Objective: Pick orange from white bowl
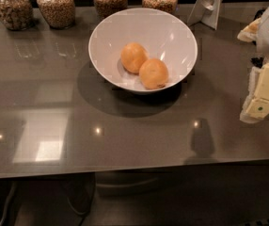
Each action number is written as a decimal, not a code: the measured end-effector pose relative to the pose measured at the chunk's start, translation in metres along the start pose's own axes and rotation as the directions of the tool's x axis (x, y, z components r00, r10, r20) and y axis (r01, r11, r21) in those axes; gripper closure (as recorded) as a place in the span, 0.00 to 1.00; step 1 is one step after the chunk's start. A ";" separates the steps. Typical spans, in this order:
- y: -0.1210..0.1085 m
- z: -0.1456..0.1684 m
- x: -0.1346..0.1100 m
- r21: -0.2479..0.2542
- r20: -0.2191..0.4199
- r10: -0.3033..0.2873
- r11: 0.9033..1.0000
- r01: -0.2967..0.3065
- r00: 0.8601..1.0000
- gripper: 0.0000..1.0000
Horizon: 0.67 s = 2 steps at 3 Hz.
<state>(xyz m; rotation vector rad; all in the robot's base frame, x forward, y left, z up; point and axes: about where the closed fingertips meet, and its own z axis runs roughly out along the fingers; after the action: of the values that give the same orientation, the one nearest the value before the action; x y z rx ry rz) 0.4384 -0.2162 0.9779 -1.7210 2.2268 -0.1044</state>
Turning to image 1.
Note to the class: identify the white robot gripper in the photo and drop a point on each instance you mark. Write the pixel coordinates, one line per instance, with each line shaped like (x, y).
(256, 102)

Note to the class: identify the white ceramic bowl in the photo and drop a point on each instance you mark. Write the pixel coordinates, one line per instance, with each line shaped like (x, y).
(163, 35)

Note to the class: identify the far left glass grain jar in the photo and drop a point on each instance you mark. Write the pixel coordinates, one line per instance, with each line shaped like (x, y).
(16, 15)

